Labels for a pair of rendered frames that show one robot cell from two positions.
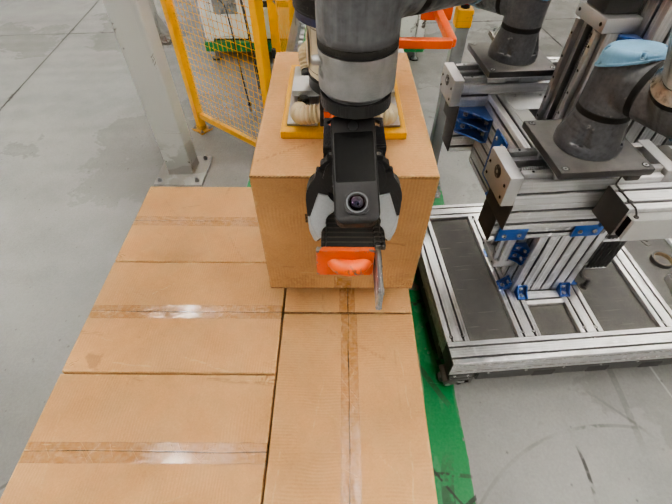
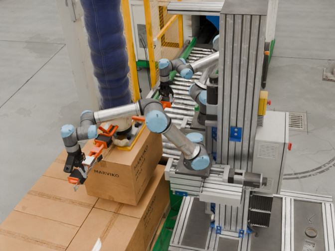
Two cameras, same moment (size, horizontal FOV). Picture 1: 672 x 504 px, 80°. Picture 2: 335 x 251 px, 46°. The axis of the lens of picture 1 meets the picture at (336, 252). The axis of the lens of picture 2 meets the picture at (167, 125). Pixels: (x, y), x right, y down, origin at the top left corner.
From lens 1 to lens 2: 1.98 m
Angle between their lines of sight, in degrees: 20
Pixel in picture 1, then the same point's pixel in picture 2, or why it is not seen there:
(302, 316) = (99, 210)
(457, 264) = (198, 210)
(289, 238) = (90, 177)
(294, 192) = not seen: hidden behind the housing
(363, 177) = (69, 164)
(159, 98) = (86, 102)
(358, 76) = (68, 149)
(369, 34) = (68, 144)
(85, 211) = (42, 149)
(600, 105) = not seen: hidden behind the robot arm
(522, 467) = not seen: outside the picture
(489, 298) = (203, 229)
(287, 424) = (76, 243)
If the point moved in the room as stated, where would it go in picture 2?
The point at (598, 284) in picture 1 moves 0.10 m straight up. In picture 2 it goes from (265, 236) to (266, 228)
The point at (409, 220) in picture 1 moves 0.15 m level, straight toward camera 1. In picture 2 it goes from (125, 178) to (111, 191)
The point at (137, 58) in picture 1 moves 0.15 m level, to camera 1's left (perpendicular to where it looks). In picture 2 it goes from (80, 85) to (68, 83)
